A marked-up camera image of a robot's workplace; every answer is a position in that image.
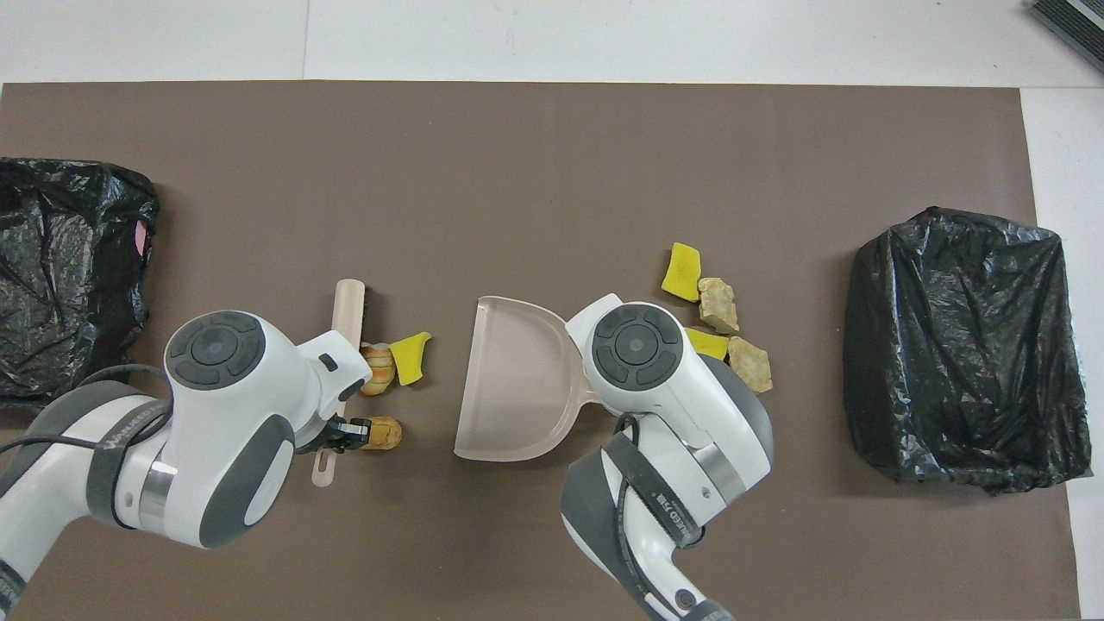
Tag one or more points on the brown bread roll toy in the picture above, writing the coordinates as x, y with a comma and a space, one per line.
385, 433

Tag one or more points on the black bag bin pink spot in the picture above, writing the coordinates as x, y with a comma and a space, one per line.
69, 224

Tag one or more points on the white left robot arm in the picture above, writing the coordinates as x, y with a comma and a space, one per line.
216, 431

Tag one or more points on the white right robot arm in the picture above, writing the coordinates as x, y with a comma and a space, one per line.
673, 405

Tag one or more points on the black bag lined bin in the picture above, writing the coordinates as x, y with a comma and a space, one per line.
949, 345

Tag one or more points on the beige plastic dustpan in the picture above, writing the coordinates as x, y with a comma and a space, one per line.
517, 388

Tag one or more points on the brown paper table mat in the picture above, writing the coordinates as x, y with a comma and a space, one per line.
517, 172

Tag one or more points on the beige sponge chunk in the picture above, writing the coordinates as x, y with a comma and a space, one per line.
718, 304
749, 366

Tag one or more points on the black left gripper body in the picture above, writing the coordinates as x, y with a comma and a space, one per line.
316, 438

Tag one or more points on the grey ribbed device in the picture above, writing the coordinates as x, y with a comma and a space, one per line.
1074, 21

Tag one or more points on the beige hand brush black bristles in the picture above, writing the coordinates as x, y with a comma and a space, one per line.
349, 302

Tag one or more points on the yellow sponge piece green edge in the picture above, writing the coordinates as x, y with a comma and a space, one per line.
410, 358

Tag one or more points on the striped croissant toy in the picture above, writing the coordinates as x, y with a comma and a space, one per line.
378, 373

